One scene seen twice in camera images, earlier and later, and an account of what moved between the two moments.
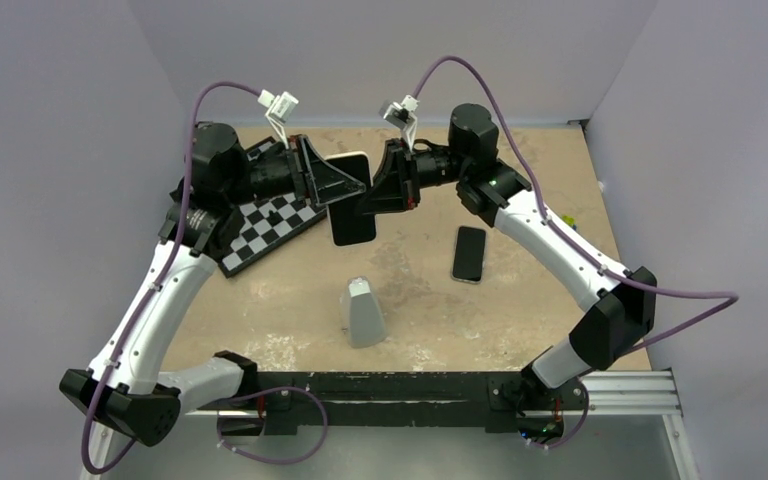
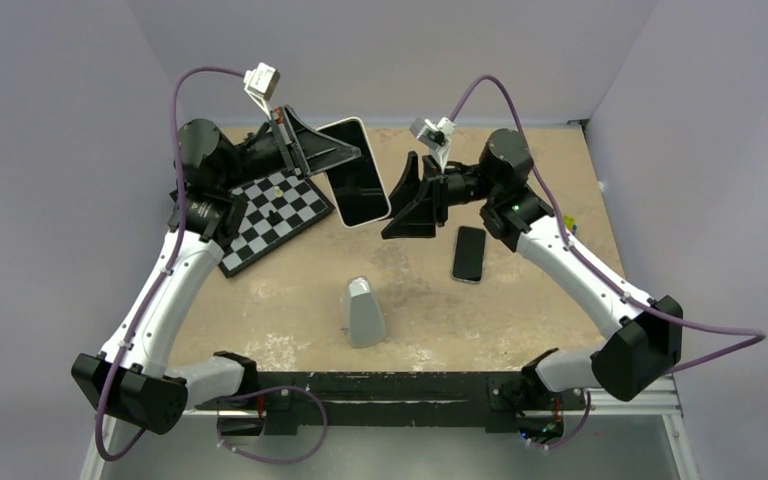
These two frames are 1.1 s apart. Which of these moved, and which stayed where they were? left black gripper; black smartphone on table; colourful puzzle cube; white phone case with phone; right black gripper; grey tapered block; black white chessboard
Moved: right black gripper; left black gripper; white phone case with phone
Stayed: grey tapered block; black smartphone on table; colourful puzzle cube; black white chessboard
